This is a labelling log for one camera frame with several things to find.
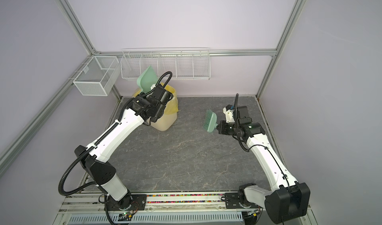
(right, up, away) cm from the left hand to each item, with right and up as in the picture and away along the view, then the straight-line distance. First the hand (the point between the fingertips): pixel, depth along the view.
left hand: (135, 99), depth 70 cm
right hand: (+41, -15, +8) cm, 44 cm away
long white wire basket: (+20, +26, +27) cm, 42 cm away
